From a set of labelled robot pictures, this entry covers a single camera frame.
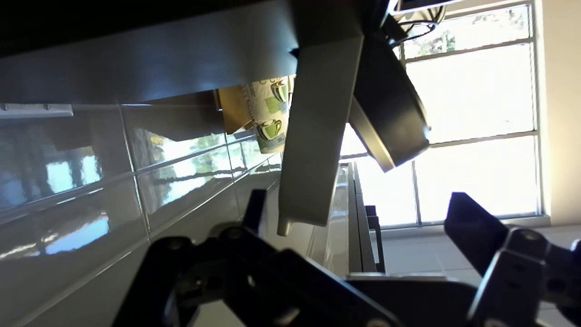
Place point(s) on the grey coffeemaker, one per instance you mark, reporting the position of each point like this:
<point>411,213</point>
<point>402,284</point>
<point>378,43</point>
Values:
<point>329,48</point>

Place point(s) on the dark coffeemaker lid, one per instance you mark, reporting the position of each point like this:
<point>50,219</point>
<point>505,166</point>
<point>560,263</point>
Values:
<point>387,112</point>

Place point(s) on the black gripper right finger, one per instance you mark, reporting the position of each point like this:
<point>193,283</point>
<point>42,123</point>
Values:
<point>483,239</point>

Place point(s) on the window frame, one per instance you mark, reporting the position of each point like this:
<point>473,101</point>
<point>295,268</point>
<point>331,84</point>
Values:
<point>476,72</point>

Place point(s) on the green patterned paper cup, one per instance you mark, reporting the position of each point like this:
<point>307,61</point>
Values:
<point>269,104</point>

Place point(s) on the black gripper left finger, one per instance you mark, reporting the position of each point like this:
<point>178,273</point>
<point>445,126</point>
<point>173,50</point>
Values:
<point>251,219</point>

